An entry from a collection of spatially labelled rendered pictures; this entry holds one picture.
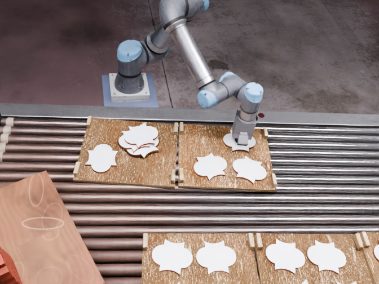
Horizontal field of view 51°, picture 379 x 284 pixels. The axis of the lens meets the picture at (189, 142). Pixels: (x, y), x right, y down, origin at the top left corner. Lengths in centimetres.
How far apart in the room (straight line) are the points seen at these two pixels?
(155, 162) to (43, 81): 203
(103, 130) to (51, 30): 243
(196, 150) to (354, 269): 78
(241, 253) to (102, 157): 69
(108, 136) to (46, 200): 45
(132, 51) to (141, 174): 60
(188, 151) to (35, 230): 71
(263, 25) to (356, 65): 102
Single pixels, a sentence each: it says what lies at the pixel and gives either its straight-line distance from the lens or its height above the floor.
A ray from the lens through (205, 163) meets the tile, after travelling 171.
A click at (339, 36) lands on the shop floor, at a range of 464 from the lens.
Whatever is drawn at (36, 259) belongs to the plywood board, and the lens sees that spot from 141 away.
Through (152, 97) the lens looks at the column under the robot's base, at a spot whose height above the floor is 87.
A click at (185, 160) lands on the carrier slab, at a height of 94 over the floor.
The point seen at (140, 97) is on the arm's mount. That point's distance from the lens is 204.
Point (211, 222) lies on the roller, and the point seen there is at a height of 91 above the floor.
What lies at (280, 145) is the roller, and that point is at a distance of 191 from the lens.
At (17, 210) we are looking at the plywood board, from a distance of 152.
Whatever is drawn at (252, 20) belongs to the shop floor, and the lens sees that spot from 451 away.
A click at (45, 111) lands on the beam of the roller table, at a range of 198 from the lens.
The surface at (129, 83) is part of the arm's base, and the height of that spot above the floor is 97.
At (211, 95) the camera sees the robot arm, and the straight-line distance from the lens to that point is 156.
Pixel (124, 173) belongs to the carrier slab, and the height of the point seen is 94.
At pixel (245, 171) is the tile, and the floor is 95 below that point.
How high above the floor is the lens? 228
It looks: 49 degrees down
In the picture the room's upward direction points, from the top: 8 degrees clockwise
